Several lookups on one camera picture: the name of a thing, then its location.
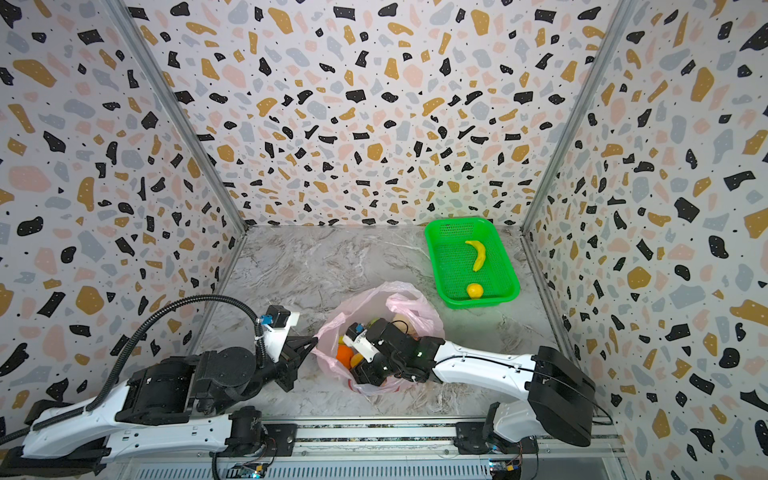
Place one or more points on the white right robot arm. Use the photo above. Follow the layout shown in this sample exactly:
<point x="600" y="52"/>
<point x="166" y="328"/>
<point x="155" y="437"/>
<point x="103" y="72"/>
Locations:
<point x="552" y="395"/>

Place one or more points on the aluminium corner post right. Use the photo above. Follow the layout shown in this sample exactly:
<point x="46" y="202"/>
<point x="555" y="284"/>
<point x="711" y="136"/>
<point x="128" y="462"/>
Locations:
<point x="582" y="104"/>

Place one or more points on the green plastic basket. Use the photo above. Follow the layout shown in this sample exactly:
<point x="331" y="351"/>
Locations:
<point x="470" y="263"/>

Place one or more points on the yellow lemon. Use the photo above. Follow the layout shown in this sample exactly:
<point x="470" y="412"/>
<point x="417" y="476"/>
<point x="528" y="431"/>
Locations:
<point x="475" y="291"/>

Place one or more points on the pink plastic bag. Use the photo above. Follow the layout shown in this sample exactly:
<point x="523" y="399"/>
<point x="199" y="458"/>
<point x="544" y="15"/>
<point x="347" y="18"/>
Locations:
<point x="398" y="302"/>

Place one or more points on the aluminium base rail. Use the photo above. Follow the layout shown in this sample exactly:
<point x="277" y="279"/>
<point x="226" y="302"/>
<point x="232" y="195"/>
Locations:
<point x="393" y="448"/>

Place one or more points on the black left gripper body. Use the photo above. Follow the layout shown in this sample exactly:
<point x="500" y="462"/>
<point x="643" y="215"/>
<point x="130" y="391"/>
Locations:
<point x="281" y="370"/>

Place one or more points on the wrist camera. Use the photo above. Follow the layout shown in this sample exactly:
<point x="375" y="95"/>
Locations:
<point x="276" y="324"/>
<point x="355" y="338"/>

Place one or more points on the yellow banana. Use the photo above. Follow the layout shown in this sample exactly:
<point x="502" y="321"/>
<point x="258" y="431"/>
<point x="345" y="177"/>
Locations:
<point x="481" y="254"/>

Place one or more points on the aluminium corner post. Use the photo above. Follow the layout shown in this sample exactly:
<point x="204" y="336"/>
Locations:
<point x="120" y="16"/>
<point x="582" y="104"/>

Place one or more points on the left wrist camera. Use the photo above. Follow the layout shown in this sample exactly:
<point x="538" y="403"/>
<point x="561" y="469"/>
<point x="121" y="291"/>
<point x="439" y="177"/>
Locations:
<point x="276" y="324"/>

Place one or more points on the orange fruit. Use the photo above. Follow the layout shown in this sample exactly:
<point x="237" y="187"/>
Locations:
<point x="344" y="355"/>

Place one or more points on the aluminium corner post left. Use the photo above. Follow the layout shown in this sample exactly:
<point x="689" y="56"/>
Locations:
<point x="120" y="16"/>

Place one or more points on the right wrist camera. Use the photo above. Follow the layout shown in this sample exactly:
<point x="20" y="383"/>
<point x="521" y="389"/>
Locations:
<point x="355" y="338"/>

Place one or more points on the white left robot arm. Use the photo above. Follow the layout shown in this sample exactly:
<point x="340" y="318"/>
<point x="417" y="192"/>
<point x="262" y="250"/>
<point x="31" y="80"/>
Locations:
<point x="193" y="403"/>

